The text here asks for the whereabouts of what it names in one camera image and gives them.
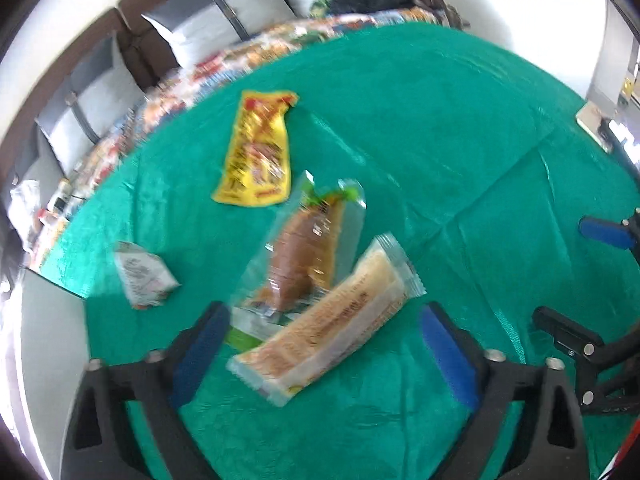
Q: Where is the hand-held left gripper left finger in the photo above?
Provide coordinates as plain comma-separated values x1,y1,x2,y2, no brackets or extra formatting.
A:
61,301,233,480

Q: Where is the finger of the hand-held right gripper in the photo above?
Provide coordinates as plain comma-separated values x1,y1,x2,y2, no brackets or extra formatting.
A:
531,306,640,416
578,207,640,251

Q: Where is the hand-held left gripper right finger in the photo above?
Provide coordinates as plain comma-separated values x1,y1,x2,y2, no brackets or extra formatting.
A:
419,301,594,480

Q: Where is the cream bar snack packet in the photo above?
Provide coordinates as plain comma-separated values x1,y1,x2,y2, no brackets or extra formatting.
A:
226,232,427,407

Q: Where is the brown snack clear packet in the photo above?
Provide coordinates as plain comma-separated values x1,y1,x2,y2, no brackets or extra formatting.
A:
225,170,367,356

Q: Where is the small white snack packet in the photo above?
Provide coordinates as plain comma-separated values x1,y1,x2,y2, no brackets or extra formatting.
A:
112,241,181,309

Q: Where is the green bed cover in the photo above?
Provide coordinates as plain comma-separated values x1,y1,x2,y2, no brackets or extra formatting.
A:
47,22,640,480

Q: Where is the yellow snack packet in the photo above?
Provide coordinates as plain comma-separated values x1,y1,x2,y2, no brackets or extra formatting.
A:
211,90,299,207

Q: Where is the white plastic bag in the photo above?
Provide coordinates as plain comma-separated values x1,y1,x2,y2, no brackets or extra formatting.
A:
10,180,43,251

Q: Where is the dark grey pillow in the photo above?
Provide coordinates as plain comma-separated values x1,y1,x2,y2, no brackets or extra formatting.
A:
7,150,66,196

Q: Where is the floral bed sheet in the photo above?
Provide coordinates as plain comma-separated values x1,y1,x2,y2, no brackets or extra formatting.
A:
25,10,446,271

